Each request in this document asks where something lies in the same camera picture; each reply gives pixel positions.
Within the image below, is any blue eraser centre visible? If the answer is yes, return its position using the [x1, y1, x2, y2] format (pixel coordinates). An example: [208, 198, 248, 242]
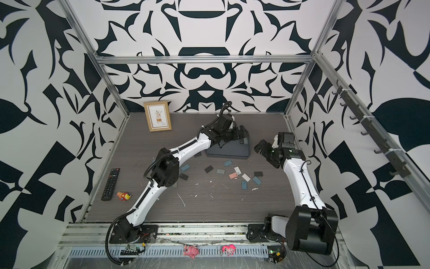
[241, 180, 247, 190]

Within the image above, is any wooden picture frame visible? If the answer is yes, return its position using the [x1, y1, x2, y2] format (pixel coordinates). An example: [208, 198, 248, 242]
[143, 101, 172, 132]

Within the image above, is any black remote control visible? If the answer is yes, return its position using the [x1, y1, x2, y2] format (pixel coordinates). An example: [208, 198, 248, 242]
[101, 168, 120, 201]

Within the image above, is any small red yellow toy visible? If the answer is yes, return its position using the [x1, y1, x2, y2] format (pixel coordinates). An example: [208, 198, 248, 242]
[116, 192, 132, 201]

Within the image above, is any white eraser lower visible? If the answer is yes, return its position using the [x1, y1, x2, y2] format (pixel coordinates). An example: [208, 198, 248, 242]
[242, 174, 251, 182]

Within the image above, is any blue eraser left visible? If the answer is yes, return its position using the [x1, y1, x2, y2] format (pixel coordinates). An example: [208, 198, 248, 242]
[181, 164, 190, 171]

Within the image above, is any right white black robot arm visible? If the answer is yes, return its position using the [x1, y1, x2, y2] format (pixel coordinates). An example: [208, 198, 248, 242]
[254, 140, 339, 256]

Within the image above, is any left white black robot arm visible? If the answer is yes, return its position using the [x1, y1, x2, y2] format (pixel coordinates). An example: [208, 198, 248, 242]
[109, 114, 249, 239]

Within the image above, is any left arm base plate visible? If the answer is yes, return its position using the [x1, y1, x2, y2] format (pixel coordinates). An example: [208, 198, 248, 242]
[109, 224, 159, 244]

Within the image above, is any blue eraser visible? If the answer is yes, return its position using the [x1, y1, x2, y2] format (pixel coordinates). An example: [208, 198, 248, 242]
[241, 180, 247, 190]
[181, 164, 190, 171]

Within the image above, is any dark grey storage box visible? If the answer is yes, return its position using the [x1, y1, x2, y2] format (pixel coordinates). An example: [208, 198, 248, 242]
[205, 129, 251, 159]

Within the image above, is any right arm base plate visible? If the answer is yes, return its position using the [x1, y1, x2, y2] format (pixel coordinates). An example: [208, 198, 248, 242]
[246, 224, 296, 243]

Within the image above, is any black corrugated cable hose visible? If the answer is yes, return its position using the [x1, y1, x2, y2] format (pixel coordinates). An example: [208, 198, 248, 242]
[105, 215, 133, 266]

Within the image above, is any pink pig toy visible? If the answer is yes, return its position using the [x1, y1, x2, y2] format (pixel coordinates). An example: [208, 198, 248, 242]
[183, 245, 200, 260]

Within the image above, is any wall hook rail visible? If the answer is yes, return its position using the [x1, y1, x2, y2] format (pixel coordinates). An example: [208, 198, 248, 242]
[333, 86, 412, 178]

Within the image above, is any white eraser upper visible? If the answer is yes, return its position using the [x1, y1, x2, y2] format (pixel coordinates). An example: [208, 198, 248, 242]
[234, 167, 242, 175]

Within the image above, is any white eraser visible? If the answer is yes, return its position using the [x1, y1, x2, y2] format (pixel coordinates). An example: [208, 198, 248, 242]
[234, 167, 242, 175]
[242, 174, 251, 182]

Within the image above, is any pink clip toy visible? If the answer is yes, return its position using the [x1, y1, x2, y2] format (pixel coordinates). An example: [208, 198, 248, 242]
[221, 244, 236, 257]

